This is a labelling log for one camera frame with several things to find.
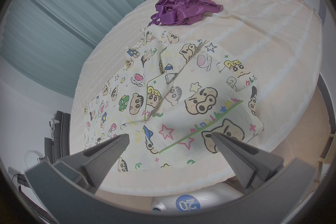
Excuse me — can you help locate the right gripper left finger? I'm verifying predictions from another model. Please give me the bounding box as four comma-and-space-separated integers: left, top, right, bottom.
52, 133, 130, 193

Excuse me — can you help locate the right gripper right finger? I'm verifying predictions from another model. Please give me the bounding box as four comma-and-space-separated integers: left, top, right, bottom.
211, 132, 285, 193

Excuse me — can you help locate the white printed pyjama top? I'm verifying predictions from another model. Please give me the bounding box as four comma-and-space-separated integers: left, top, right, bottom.
83, 28, 264, 172

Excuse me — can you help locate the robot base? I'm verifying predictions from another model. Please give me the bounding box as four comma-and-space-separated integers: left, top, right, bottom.
152, 181, 246, 214

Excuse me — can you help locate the bed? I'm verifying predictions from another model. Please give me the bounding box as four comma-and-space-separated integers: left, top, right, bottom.
69, 0, 332, 196

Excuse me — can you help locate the black cabinet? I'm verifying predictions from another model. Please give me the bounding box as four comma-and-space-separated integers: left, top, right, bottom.
43, 111, 72, 159

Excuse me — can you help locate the blue-green curtain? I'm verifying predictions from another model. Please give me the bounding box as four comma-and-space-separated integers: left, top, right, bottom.
0, 0, 184, 99

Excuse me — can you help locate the purple satin garment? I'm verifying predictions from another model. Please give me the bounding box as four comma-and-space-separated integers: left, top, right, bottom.
148, 0, 224, 27

